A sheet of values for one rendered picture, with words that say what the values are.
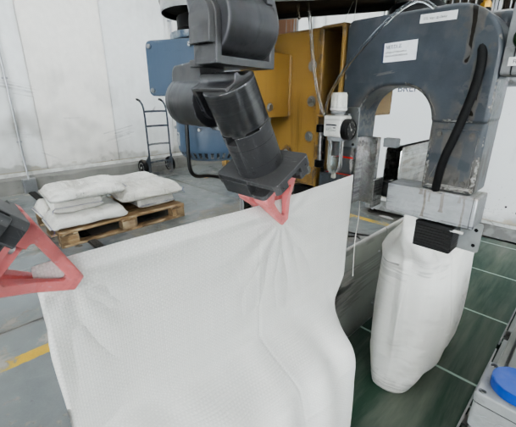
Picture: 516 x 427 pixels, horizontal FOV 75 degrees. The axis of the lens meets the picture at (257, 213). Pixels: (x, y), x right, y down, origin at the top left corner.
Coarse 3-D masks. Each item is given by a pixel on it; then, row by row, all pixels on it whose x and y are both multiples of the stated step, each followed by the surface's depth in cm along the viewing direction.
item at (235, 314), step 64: (320, 192) 53; (128, 256) 33; (192, 256) 38; (256, 256) 45; (320, 256) 57; (64, 320) 30; (128, 320) 35; (192, 320) 40; (256, 320) 48; (320, 320) 57; (64, 384) 32; (128, 384) 37; (192, 384) 42; (256, 384) 45; (320, 384) 50
